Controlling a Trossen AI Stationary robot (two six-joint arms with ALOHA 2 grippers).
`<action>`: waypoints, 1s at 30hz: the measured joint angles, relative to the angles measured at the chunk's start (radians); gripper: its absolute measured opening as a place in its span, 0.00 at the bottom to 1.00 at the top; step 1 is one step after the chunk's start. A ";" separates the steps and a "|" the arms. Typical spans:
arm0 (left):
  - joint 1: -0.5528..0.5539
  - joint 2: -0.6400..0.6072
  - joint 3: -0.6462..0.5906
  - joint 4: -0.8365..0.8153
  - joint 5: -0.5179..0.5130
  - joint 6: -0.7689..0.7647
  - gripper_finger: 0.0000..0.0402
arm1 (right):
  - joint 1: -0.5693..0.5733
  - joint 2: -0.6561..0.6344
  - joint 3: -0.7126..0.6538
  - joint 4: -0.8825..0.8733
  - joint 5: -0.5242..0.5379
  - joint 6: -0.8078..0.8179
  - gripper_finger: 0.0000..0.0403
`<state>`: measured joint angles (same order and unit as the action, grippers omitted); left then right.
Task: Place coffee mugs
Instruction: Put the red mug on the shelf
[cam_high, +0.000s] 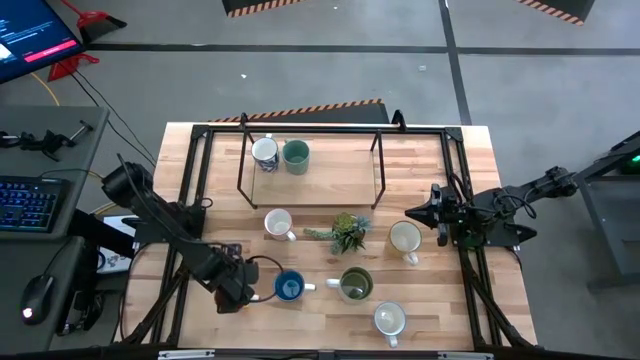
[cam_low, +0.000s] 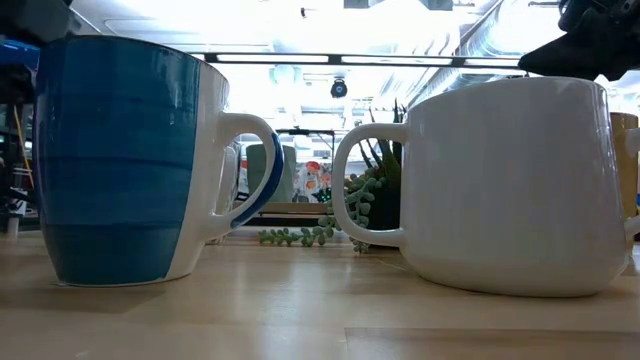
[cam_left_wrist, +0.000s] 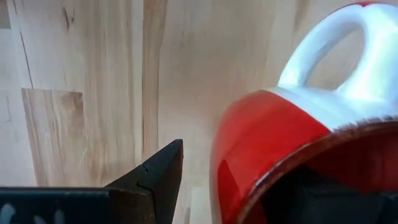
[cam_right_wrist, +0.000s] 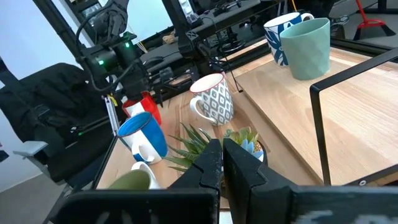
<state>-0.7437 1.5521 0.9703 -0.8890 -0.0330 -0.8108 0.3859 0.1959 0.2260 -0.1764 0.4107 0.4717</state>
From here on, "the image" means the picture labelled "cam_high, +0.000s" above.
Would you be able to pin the black computer mouse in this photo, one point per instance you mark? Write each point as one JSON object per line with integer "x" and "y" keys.
{"x": 37, "y": 297}

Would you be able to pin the grey metal cart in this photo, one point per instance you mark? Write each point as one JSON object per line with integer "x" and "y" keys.
{"x": 615, "y": 225}

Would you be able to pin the black hazard-striped platform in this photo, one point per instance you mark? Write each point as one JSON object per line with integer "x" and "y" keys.
{"x": 250, "y": 5}
{"x": 565, "y": 6}
{"x": 350, "y": 114}

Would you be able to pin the grey side table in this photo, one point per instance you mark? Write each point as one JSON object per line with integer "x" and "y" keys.
{"x": 87, "y": 150}

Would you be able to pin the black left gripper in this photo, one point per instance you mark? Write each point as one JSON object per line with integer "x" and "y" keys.
{"x": 237, "y": 285}

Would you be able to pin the sage green mug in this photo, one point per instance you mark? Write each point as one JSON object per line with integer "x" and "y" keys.
{"x": 296, "y": 156}

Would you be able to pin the backlit keyboard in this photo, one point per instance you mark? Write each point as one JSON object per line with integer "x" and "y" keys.
{"x": 30, "y": 205}

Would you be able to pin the silver metal bracket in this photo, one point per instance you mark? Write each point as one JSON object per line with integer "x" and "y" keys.
{"x": 185, "y": 355}
{"x": 465, "y": 356}

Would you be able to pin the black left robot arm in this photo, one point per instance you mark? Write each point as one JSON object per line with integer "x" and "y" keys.
{"x": 165, "y": 225}

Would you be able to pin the wooden shelf black metal frame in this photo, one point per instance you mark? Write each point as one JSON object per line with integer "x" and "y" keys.
{"x": 325, "y": 185}

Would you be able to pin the white mug olive interior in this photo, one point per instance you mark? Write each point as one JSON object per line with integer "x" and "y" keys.
{"x": 356, "y": 286}

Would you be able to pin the succulent plant black pot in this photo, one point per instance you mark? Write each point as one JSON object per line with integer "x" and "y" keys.
{"x": 347, "y": 232}

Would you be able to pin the black electronics box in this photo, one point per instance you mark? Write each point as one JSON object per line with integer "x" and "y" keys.
{"x": 82, "y": 300}

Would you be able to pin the white blue floral mug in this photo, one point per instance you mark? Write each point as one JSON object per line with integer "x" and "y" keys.
{"x": 265, "y": 150}

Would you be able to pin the pale grey mug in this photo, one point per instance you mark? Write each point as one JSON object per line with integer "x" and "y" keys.
{"x": 390, "y": 319}

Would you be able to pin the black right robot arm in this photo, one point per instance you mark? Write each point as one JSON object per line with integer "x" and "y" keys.
{"x": 520, "y": 195}

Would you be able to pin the black metal rig frame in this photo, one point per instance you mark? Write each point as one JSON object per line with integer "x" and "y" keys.
{"x": 325, "y": 129}

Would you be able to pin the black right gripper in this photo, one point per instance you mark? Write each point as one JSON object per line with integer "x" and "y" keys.
{"x": 450, "y": 210}

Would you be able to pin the black clamp tool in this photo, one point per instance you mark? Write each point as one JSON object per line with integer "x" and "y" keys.
{"x": 47, "y": 140}

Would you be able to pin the computer monitor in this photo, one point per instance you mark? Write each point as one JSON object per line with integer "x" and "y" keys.
{"x": 30, "y": 30}

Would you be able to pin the red dustpan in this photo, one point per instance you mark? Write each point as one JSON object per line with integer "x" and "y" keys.
{"x": 97, "y": 25}

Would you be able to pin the white paper sheet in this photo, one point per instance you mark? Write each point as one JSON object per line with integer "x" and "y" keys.
{"x": 115, "y": 262}

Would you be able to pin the white grey diamond-pattern mug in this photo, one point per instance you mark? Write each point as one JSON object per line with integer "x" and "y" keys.
{"x": 277, "y": 224}

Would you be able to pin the blue and white mug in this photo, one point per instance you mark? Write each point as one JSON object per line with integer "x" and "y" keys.
{"x": 289, "y": 286}

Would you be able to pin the red stand base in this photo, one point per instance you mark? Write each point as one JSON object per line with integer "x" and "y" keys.
{"x": 70, "y": 65}

